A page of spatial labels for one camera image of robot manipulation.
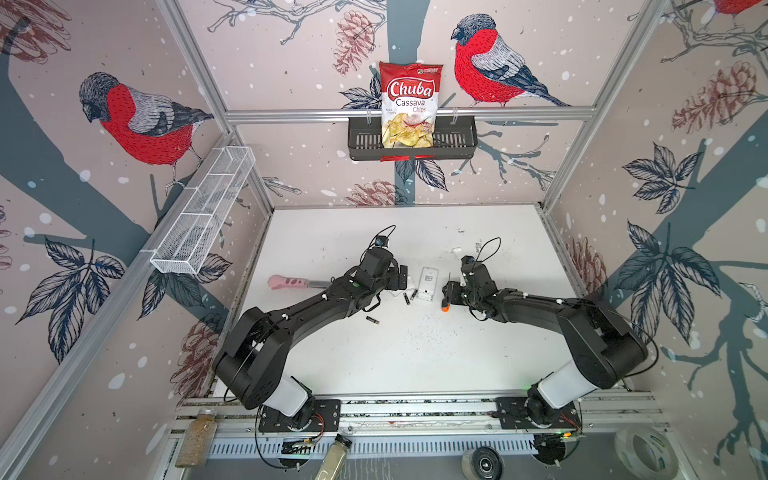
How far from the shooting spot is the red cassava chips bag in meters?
0.83

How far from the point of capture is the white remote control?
0.97 metres

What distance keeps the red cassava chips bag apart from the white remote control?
43 cm
